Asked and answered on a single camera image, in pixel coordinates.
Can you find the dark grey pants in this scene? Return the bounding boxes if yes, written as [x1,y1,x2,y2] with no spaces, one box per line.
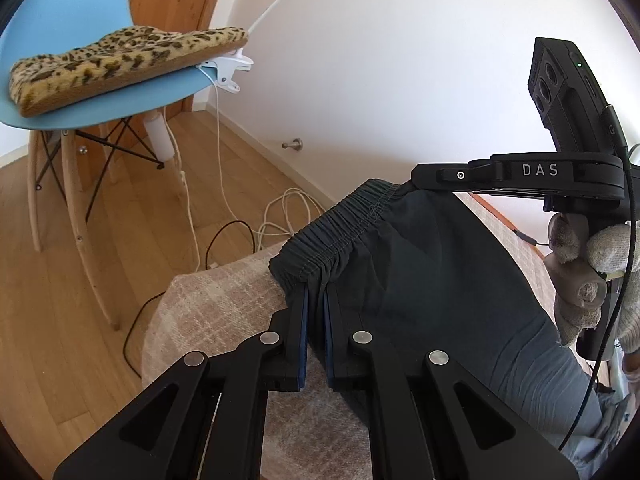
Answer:
[269,178,608,461]

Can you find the beige plaid blanket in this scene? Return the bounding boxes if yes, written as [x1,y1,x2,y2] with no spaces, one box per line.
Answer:
[141,192,556,480]

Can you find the white lamp cable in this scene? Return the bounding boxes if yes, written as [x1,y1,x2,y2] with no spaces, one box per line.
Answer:
[202,77,337,268]

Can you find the person's right hand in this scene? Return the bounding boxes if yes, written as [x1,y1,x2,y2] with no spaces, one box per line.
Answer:
[545,212,640,356]

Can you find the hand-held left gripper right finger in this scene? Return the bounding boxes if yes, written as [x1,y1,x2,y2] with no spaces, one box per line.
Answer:
[322,290,581,480]

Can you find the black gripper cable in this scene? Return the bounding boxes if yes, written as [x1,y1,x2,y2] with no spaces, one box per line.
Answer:
[556,104,640,453]

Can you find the blue chair with wooden legs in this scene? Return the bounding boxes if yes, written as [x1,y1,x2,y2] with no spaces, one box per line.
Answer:
[0,0,236,332]

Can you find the white clamp lamp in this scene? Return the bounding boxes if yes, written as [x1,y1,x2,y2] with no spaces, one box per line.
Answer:
[196,0,431,94]

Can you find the black floor cable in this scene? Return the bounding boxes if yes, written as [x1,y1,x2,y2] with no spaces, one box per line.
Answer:
[123,220,257,377]

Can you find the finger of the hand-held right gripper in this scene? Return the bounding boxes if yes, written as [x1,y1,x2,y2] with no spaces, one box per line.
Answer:
[411,159,501,193]

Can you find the leopard print cushion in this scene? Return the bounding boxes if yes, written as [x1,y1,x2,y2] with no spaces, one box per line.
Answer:
[9,26,249,117]

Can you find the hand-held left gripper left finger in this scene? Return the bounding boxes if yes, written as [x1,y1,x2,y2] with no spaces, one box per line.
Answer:
[52,287,311,480]

